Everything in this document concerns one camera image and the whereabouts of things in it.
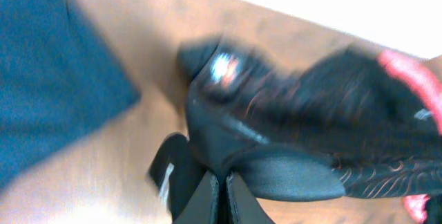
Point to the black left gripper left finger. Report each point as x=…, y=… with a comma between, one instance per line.
x=202, y=207

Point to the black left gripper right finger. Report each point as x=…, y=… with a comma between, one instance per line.
x=243, y=206

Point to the black orange patterned jersey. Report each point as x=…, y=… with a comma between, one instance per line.
x=344, y=127

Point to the red cloth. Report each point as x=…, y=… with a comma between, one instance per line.
x=426, y=85

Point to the folded navy blue shirt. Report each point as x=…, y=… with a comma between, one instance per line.
x=59, y=81

